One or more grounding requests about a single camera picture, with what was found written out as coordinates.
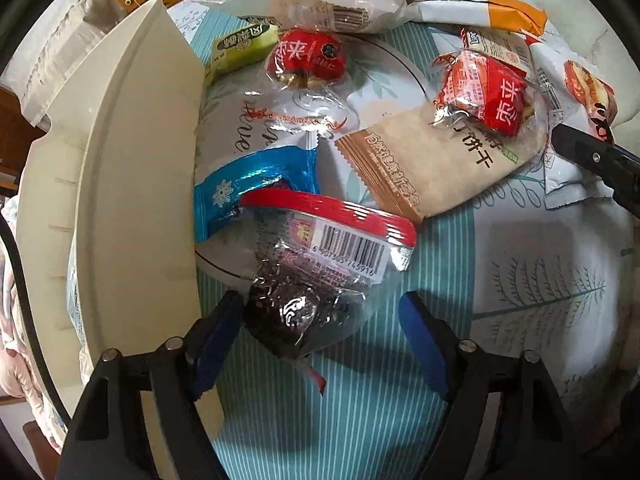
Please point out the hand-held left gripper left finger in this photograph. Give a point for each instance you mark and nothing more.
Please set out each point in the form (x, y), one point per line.
(220, 335)

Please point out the white fruit picture snack packet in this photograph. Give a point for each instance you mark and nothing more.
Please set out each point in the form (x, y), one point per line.
(565, 90)

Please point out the white plastic storage box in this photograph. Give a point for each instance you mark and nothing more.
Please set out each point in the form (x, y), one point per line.
(135, 185)

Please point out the clear brown cake packet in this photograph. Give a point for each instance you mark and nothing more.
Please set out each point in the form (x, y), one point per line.
(300, 0)

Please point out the dark plum packet red top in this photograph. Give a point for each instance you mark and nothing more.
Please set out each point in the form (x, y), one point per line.
(300, 310)

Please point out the white lace furniture cover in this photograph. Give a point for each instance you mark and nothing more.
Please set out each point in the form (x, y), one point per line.
(60, 60)

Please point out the red walnut date packet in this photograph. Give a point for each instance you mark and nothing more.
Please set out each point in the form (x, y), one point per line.
(305, 57)
(490, 95)

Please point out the blue snowflake snack packet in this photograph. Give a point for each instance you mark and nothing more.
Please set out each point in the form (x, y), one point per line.
(250, 175)

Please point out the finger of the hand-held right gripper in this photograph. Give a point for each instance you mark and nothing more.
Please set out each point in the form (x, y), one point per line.
(595, 160)

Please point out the brown biscuit packet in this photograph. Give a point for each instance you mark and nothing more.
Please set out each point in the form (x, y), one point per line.
(425, 175)

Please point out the orange and white snack packet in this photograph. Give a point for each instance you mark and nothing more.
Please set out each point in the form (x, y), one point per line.
(500, 10)

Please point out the green snack packet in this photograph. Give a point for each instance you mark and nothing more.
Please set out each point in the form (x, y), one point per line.
(240, 45)

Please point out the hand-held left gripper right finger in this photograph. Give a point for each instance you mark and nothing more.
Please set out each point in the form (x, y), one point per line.
(425, 340)

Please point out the teal printed tablecloth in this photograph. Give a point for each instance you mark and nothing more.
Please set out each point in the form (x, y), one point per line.
(525, 270)

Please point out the white red-edged snack packet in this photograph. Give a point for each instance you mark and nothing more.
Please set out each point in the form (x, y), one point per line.
(500, 47)

